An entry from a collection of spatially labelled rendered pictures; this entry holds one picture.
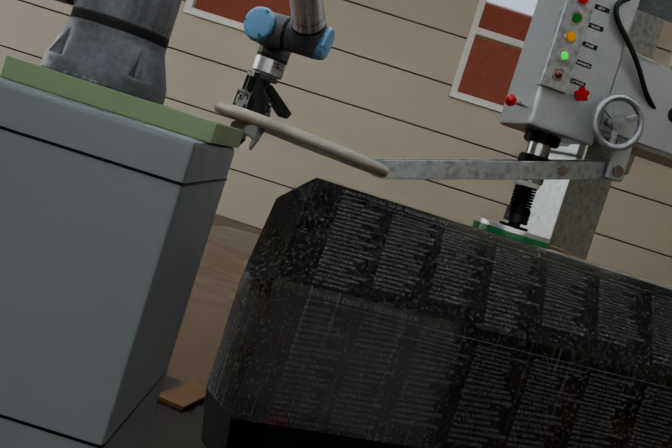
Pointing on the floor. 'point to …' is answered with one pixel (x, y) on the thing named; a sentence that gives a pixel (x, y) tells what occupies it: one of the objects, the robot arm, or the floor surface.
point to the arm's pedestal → (93, 265)
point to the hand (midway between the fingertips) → (247, 143)
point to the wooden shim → (183, 395)
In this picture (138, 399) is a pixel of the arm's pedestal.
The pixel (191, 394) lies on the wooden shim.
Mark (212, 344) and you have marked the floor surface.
